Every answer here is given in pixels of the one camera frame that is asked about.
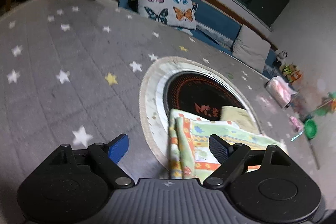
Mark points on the blue sofa bench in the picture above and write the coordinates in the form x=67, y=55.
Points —
x=214, y=27

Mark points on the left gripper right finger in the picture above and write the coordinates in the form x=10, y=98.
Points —
x=264, y=185

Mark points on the colourful paper pinwheel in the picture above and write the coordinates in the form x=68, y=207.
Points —
x=327, y=106

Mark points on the orange yellow plush toys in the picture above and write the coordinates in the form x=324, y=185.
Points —
x=290, y=72

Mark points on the panda plush toy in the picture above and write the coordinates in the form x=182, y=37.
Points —
x=280, y=58

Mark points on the colourful patterned baby garment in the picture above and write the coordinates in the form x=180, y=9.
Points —
x=190, y=155

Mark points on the butterfly print pillow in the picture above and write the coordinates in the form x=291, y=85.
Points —
x=175, y=13

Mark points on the green plastic bowl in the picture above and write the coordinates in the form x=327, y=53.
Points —
x=310, y=129

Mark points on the pink tissue pack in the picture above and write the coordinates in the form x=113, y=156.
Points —
x=280, y=90

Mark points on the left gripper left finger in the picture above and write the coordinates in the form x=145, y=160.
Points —
x=72, y=185

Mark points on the grey square cushion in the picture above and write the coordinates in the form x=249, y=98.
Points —
x=250, y=49

